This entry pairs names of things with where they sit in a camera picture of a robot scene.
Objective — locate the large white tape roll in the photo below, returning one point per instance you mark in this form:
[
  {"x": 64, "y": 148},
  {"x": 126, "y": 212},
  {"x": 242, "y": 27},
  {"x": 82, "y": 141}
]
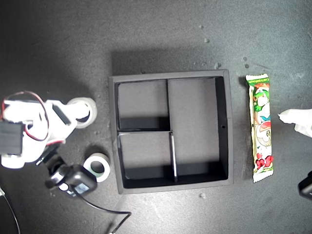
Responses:
[{"x": 93, "y": 109}]

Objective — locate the green printed snack bar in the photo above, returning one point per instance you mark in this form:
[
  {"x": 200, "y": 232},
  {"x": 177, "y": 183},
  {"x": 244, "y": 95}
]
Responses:
[{"x": 263, "y": 126}]

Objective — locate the small white tape roll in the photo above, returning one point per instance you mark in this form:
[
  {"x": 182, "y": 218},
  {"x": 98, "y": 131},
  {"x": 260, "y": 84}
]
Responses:
[{"x": 106, "y": 168}]

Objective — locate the black compartment tray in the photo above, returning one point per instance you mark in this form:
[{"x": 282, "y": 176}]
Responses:
[{"x": 195, "y": 109}]

